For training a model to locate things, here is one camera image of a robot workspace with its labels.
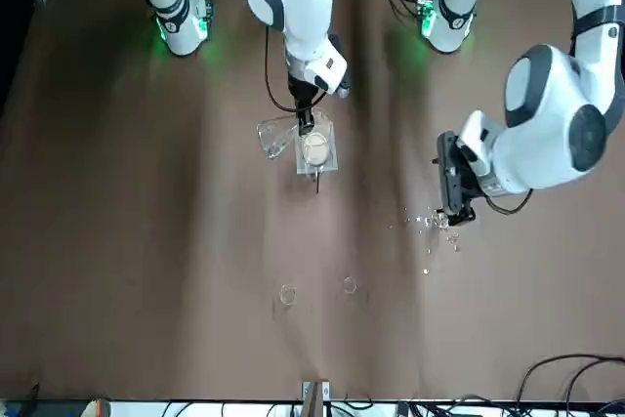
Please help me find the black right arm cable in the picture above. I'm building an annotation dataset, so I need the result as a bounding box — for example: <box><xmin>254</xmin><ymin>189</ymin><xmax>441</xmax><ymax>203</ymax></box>
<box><xmin>263</xmin><ymin>25</ymin><xmax>307</xmax><ymax>113</ymax></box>

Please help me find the small clear glass beaker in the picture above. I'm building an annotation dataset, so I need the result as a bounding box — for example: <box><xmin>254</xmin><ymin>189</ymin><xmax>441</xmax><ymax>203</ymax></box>
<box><xmin>278</xmin><ymin>282</ymin><xmax>299</xmax><ymax>307</ymax></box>

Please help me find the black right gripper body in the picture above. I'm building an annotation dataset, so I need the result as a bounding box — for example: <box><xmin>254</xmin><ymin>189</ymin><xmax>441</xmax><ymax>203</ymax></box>
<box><xmin>286</xmin><ymin>72</ymin><xmax>318</xmax><ymax>114</ymax></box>

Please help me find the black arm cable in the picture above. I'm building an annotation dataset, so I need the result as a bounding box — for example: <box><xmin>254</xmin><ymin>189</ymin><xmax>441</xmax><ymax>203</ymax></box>
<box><xmin>480</xmin><ymin>187</ymin><xmax>534</xmax><ymax>216</ymax></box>
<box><xmin>263</xmin><ymin>25</ymin><xmax>307</xmax><ymax>113</ymax></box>

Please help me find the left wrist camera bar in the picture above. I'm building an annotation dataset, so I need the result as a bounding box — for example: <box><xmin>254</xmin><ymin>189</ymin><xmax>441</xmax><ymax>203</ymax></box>
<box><xmin>436</xmin><ymin>131</ymin><xmax>464</xmax><ymax>212</ymax></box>

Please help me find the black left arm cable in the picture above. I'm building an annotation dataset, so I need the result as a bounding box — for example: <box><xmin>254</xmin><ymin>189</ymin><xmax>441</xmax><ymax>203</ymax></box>
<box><xmin>480</xmin><ymin>187</ymin><xmax>534</xmax><ymax>216</ymax></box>

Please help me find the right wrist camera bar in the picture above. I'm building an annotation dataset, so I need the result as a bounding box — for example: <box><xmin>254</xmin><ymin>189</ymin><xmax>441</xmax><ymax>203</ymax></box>
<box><xmin>327</xmin><ymin>34</ymin><xmax>353</xmax><ymax>99</ymax></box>

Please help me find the clear glass conical flask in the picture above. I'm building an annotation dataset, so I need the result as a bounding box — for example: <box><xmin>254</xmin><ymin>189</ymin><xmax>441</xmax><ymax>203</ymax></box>
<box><xmin>256</xmin><ymin>111</ymin><xmax>302</xmax><ymax>160</ymax></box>

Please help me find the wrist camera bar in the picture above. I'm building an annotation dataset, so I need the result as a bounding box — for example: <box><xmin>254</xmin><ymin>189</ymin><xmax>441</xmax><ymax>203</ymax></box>
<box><xmin>436</xmin><ymin>131</ymin><xmax>464</xmax><ymax>212</ymax></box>
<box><xmin>327</xmin><ymin>34</ymin><xmax>353</xmax><ymax>99</ymax></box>

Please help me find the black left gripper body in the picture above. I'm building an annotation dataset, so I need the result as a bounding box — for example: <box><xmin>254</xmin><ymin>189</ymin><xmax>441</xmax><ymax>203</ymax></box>
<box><xmin>456</xmin><ymin>170</ymin><xmax>479</xmax><ymax>217</ymax></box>

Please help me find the square gauze plate white centre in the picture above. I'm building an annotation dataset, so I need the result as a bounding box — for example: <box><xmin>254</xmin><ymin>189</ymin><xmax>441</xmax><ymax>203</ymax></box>
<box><xmin>293</xmin><ymin>124</ymin><xmax>339</xmax><ymax>177</ymax></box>

